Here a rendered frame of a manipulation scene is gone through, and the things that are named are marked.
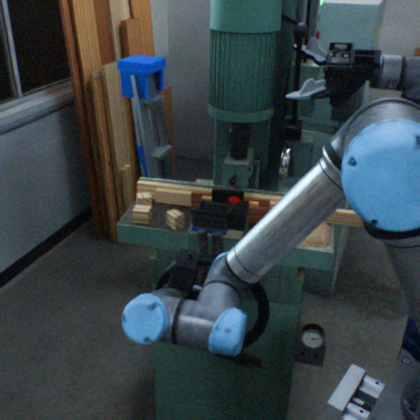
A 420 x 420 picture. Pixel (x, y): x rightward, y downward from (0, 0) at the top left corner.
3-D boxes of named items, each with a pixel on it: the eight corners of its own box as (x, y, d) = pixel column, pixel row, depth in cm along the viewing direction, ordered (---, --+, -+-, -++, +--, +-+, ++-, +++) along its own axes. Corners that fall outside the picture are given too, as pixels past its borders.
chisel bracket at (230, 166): (221, 190, 139) (222, 162, 135) (230, 171, 151) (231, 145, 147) (248, 193, 138) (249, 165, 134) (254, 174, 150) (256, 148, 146)
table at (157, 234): (102, 260, 133) (101, 240, 130) (141, 208, 159) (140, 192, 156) (332, 294, 121) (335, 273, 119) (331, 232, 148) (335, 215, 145)
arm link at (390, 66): (394, 70, 116) (393, 99, 113) (374, 70, 117) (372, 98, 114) (402, 48, 109) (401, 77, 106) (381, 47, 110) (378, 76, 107)
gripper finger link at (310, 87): (285, 82, 110) (322, 65, 111) (285, 98, 115) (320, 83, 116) (293, 92, 108) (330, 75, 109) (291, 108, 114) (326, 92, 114)
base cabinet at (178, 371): (154, 447, 177) (148, 284, 145) (194, 335, 228) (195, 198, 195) (280, 475, 169) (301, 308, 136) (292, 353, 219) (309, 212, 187)
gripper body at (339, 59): (326, 40, 111) (383, 43, 109) (323, 66, 119) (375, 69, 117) (323, 66, 108) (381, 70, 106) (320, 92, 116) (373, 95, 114)
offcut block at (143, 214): (133, 222, 139) (132, 210, 137) (136, 216, 142) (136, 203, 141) (148, 224, 138) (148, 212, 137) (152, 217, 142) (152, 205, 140)
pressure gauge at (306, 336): (299, 351, 136) (302, 328, 132) (299, 341, 139) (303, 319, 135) (322, 355, 135) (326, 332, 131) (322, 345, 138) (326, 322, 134)
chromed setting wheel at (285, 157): (276, 187, 148) (280, 148, 142) (280, 171, 159) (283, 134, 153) (286, 188, 147) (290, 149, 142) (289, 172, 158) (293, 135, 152)
